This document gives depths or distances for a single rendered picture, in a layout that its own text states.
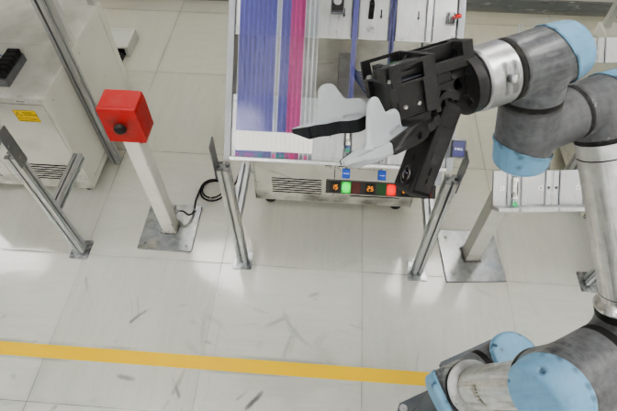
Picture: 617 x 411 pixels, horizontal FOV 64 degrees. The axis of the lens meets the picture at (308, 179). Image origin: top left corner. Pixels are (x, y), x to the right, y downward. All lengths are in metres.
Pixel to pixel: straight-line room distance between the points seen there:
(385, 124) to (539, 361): 0.47
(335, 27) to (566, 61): 1.00
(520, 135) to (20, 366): 1.97
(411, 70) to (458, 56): 0.06
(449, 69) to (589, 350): 0.48
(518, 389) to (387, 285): 1.31
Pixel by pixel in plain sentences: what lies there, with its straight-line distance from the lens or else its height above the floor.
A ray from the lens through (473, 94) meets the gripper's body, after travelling 0.58.
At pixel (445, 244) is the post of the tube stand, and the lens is 2.25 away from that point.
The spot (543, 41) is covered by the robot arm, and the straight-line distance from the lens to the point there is 0.63.
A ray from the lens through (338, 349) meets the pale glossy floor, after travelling 2.00.
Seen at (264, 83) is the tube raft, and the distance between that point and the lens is 1.53.
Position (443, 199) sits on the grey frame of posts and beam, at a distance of 1.70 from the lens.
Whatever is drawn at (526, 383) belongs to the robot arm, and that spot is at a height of 1.13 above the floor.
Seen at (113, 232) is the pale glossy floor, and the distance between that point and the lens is 2.38.
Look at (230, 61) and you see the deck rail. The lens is 1.55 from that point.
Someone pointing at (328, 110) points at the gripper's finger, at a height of 1.48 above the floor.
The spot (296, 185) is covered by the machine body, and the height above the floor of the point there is 0.17.
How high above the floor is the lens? 1.89
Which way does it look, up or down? 53 degrees down
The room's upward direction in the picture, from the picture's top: straight up
